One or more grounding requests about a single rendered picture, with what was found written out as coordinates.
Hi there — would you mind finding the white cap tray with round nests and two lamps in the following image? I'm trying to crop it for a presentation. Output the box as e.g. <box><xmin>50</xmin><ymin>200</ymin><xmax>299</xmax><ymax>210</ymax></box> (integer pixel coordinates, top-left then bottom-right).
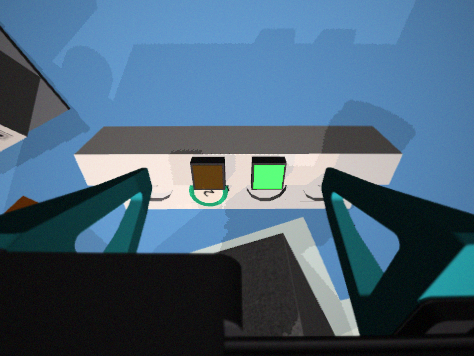
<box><xmin>74</xmin><ymin>126</ymin><xmax>403</xmax><ymax>209</ymax></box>

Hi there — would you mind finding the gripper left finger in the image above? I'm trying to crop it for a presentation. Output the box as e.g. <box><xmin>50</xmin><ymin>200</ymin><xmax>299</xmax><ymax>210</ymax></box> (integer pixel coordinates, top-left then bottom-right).
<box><xmin>0</xmin><ymin>167</ymin><xmax>152</xmax><ymax>253</ymax></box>

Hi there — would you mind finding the blue bench mat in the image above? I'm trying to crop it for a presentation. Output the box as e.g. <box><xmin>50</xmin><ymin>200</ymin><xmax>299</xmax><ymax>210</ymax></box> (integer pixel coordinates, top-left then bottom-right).
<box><xmin>0</xmin><ymin>0</ymin><xmax>474</xmax><ymax>300</ymax></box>

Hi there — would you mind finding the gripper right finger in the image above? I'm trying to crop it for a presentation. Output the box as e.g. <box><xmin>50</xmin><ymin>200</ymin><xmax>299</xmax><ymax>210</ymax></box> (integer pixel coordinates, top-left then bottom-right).
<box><xmin>321</xmin><ymin>167</ymin><xmax>474</xmax><ymax>335</ymax></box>

